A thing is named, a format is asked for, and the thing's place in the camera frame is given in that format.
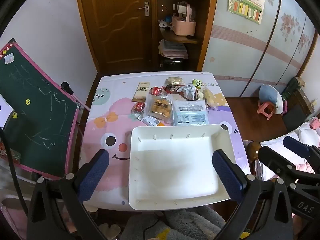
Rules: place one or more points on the brown wooden door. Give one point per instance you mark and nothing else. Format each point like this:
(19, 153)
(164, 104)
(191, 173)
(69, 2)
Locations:
(115, 25)

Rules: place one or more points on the brown white snack packet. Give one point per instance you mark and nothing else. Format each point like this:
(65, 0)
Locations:
(186, 91)

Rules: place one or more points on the pink plastic stool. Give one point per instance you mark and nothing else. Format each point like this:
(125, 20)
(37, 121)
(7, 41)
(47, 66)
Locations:
(266, 108)

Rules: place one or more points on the beige paper snack packet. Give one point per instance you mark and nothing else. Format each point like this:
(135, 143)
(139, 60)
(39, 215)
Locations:
(141, 91)

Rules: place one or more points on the grey fleece pajamas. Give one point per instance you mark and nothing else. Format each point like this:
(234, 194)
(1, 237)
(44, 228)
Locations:
(190, 222)

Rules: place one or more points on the small plush toy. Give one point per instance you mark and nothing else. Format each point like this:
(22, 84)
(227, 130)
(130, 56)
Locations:
(163, 25)

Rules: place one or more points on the light blue packet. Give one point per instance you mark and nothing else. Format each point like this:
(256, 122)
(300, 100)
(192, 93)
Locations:
(191, 112)

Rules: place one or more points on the stack of folded cloths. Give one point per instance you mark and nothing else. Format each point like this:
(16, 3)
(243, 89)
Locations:
(172, 48)

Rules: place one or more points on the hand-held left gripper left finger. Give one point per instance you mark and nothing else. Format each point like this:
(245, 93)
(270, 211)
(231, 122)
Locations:
(93, 175)

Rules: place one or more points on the white plastic tray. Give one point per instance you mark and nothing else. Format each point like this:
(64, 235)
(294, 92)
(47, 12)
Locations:
(175, 167)

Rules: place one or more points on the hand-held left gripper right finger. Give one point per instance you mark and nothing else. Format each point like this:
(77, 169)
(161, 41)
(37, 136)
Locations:
(227, 177)

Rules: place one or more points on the beige slipper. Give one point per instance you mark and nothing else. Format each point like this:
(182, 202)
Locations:
(110, 231)

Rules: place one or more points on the cartoon printed tablecloth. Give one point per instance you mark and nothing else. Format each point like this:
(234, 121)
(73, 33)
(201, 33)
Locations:
(110, 120)

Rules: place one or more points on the clear bag of yellow pastry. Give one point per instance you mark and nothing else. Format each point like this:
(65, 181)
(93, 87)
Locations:
(210, 97)

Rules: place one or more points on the clear packet of orange puffs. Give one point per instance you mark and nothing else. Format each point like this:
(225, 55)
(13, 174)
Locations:
(160, 107)

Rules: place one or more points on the black bag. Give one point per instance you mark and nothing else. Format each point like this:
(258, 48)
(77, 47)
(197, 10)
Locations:
(172, 63)

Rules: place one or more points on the wooden bed post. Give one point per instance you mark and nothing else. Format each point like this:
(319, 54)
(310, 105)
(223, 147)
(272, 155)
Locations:
(252, 150)

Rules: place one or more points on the small green packet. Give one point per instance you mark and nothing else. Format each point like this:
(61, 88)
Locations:
(196, 82)

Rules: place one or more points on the wooden shelf unit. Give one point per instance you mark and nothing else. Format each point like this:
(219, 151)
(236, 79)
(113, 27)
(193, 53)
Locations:
(206, 17)

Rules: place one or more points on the blue plush cushion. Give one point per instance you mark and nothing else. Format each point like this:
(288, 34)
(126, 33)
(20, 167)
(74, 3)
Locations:
(268, 93)

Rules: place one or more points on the colourful wall poster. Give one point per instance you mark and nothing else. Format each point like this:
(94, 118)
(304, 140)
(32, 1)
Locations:
(246, 1)

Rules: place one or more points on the dark wooden cabinet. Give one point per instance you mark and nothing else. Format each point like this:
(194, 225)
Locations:
(298, 100)

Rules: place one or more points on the pink plush toy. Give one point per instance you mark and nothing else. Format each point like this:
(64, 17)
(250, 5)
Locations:
(315, 123)

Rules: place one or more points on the pink blanket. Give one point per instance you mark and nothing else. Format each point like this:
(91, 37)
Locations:
(306, 168)

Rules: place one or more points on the white grey sachet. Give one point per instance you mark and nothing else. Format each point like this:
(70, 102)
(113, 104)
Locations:
(150, 121)

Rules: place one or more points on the white pillow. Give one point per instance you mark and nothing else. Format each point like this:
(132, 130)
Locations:
(308, 133)

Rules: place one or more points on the floral sliding wardrobe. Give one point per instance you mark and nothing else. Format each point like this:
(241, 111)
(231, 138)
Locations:
(250, 52)

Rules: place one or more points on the black easel knob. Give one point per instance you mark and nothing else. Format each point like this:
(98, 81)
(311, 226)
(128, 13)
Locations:
(66, 86)

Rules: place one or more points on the pink framed chalkboard easel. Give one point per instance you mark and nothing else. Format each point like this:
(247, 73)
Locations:
(37, 115)

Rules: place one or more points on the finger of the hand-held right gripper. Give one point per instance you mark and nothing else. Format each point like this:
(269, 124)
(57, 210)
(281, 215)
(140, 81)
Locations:
(275, 158)
(296, 146)

